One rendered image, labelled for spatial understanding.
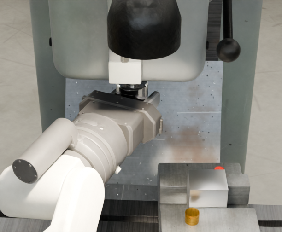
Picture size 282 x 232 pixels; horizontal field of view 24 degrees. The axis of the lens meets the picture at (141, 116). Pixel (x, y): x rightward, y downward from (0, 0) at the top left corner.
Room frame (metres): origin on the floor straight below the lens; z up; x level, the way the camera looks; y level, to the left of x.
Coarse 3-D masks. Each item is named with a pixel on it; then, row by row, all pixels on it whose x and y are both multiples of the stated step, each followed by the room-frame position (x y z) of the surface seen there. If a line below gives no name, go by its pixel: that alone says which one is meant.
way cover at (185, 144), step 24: (216, 72) 1.19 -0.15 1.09; (72, 96) 1.18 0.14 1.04; (168, 96) 1.17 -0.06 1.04; (192, 96) 1.17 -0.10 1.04; (216, 96) 1.16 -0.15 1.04; (72, 120) 1.15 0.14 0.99; (168, 120) 1.15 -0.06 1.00; (192, 120) 1.14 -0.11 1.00; (216, 120) 1.14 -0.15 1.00; (144, 144) 1.12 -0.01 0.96; (168, 144) 1.12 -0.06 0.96; (192, 144) 1.11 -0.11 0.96; (216, 144) 1.11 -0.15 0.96; (144, 168) 1.08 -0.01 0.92; (120, 192) 1.04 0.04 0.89; (144, 192) 1.04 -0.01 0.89
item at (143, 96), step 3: (147, 90) 0.83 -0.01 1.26; (117, 93) 0.83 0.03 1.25; (120, 93) 0.82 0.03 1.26; (144, 93) 0.82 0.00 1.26; (147, 93) 0.83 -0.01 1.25; (123, 96) 0.82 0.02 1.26; (126, 96) 0.82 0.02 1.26; (129, 96) 0.82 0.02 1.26; (132, 96) 0.82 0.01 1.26; (135, 96) 0.82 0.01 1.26; (138, 96) 0.82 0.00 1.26; (141, 96) 0.82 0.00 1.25; (144, 96) 0.82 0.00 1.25; (147, 96) 0.83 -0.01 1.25; (138, 99) 0.82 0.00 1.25; (141, 99) 0.82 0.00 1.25; (144, 99) 0.82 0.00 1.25
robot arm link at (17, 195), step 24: (48, 144) 0.64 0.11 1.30; (72, 144) 0.67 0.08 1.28; (96, 144) 0.68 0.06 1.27; (24, 168) 0.61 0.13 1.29; (48, 168) 0.63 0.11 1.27; (96, 168) 0.66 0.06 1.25; (0, 192) 0.63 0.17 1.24; (24, 192) 0.61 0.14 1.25; (48, 192) 0.60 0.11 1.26; (24, 216) 0.61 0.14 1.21; (48, 216) 0.60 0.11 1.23
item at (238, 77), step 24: (216, 0) 1.20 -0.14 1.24; (240, 0) 1.20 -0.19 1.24; (48, 24) 1.22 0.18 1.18; (216, 24) 1.20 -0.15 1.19; (240, 24) 1.20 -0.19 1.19; (48, 48) 1.22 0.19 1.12; (48, 72) 1.22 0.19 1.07; (240, 72) 1.20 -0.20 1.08; (48, 96) 1.22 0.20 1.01; (240, 96) 1.20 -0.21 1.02; (48, 120) 1.22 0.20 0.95; (240, 120) 1.20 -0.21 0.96; (240, 144) 1.20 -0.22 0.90
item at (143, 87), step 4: (116, 84) 0.83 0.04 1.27; (120, 84) 0.83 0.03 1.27; (124, 84) 0.83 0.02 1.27; (128, 84) 0.83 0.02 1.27; (136, 84) 0.83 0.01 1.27; (140, 84) 0.83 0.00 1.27; (144, 84) 0.83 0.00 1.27; (120, 88) 0.82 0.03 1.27; (124, 88) 0.82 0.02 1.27; (128, 88) 0.82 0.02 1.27; (132, 88) 0.82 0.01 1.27; (136, 88) 0.82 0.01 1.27; (140, 88) 0.82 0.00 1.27; (144, 88) 0.82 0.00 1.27; (120, 92) 0.82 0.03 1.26; (124, 92) 0.82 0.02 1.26; (128, 92) 0.82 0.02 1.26; (132, 92) 0.82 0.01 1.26; (136, 92) 0.82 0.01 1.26; (140, 92) 0.82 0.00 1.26; (144, 92) 0.82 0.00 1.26
